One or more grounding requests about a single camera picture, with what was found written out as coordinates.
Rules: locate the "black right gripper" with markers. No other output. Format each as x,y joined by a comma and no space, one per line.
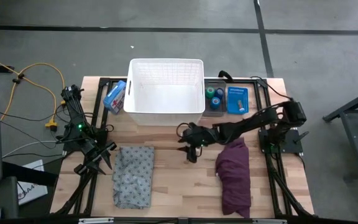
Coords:
202,135

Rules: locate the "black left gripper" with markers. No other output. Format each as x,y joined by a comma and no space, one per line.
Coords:
96,146

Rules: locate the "grey diamond-patterned pillow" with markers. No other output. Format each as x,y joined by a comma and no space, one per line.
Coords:
132,177

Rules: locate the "maroon cloth pillow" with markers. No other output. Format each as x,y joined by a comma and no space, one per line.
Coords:
233,180

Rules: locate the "light blue bandage roll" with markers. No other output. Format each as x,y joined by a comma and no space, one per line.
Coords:
215,103

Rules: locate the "green bandage roll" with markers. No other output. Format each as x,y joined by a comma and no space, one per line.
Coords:
210,92

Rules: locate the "dark blue bandage roll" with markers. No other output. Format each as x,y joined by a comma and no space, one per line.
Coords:
219,93

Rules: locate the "small pill bottle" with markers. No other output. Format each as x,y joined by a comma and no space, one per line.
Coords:
241,106

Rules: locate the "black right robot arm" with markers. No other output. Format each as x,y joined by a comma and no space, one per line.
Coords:
247,123

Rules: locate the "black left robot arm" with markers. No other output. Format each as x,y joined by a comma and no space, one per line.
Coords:
73,105

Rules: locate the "clear grey plastic bin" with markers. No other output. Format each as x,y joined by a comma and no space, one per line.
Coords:
213,112

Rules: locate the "white perforated plastic basket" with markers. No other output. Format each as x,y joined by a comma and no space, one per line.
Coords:
163,99

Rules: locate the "small blue plastic basket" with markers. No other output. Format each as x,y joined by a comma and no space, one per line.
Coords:
233,105

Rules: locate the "blue first aid kit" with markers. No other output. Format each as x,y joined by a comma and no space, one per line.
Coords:
115,98

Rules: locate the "black metal beam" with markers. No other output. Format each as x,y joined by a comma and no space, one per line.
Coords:
26,174

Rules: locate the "white paper booklet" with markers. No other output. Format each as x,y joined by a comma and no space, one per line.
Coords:
31,194

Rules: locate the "silver metal bracket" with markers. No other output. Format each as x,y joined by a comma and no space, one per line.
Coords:
95,220
269,221

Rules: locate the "black aluminium table frame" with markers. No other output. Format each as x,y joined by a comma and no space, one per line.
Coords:
104,81

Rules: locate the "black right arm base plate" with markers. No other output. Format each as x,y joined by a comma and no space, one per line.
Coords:
291,144

